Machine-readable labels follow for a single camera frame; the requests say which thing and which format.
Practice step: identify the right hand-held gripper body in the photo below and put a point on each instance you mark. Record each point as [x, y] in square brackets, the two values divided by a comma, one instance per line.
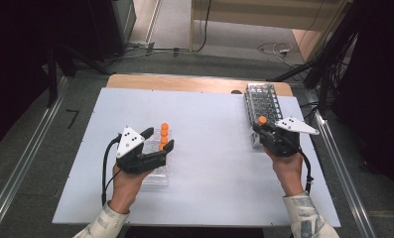
[284, 143]

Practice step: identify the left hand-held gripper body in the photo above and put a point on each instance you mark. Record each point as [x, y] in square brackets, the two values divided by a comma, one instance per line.
[130, 143]

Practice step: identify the perforated metal test tube rack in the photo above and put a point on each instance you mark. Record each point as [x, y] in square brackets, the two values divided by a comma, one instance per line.
[262, 99]

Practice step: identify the orange-capped tubes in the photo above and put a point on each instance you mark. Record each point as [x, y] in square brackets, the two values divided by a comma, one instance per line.
[156, 177]

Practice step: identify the person's right hand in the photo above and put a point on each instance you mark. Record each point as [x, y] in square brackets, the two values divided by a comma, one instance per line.
[288, 172]

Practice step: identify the person's left hand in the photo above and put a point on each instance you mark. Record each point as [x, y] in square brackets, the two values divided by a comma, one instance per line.
[125, 188]

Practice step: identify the black metal stand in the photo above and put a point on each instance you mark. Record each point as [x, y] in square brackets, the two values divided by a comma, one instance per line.
[324, 92]
[52, 79]

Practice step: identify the grey power strip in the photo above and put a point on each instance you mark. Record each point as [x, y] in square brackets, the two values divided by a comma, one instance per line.
[141, 44]

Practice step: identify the dark curtain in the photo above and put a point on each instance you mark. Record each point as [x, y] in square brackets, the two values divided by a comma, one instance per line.
[383, 99]

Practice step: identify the dark grey cabinet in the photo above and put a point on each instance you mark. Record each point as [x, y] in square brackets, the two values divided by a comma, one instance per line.
[125, 20]

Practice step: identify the light wooden desk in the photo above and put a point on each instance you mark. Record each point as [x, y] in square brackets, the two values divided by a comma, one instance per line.
[250, 13]

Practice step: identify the aluminium floor rail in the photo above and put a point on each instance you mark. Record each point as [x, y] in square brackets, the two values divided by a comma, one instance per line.
[336, 165]
[26, 155]

